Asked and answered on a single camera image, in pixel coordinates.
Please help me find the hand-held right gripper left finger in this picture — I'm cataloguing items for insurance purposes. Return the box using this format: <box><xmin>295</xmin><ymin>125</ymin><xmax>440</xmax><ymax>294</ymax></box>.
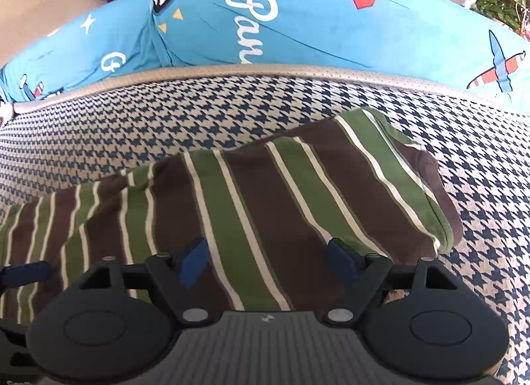
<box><xmin>77</xmin><ymin>238</ymin><xmax>216</xmax><ymax>325</ymax></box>

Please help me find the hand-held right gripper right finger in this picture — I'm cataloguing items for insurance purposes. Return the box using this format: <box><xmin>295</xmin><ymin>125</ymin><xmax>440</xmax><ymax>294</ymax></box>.
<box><xmin>325</xmin><ymin>238</ymin><xmax>458</xmax><ymax>325</ymax></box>

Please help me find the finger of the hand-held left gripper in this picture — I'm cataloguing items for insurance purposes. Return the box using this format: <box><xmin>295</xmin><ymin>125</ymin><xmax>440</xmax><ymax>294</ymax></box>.
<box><xmin>0</xmin><ymin>261</ymin><xmax>52</xmax><ymax>288</ymax></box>

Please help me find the green brown striped t-shirt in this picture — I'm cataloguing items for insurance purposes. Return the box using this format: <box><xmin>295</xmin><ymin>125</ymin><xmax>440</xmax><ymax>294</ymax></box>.
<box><xmin>0</xmin><ymin>107</ymin><xmax>464</xmax><ymax>369</ymax></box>

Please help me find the houndstooth sofa mat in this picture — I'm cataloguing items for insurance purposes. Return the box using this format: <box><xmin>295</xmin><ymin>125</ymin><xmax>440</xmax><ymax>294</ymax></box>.
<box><xmin>0</xmin><ymin>71</ymin><xmax>530</xmax><ymax>385</ymax></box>

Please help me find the blue printed sofa cover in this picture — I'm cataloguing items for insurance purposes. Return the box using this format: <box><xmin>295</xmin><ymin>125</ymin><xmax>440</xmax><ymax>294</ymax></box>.
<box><xmin>0</xmin><ymin>0</ymin><xmax>530</xmax><ymax>110</ymax></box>

